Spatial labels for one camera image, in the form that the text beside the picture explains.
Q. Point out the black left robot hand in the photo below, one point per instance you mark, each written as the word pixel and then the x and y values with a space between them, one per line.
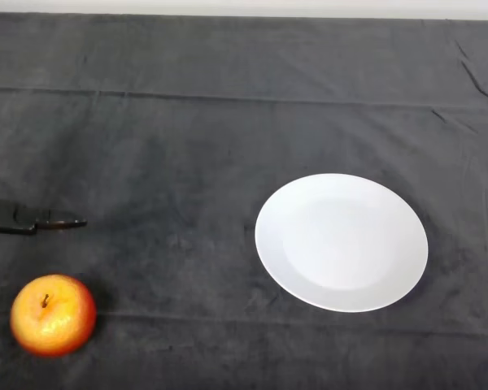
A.
pixel 14 217

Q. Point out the red yellow apple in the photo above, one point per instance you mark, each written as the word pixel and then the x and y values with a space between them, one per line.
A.
pixel 53 317

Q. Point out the black table cloth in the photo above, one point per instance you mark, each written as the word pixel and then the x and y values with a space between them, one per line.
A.
pixel 187 183

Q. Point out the white round plate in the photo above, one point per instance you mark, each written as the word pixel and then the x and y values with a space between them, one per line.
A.
pixel 341 241

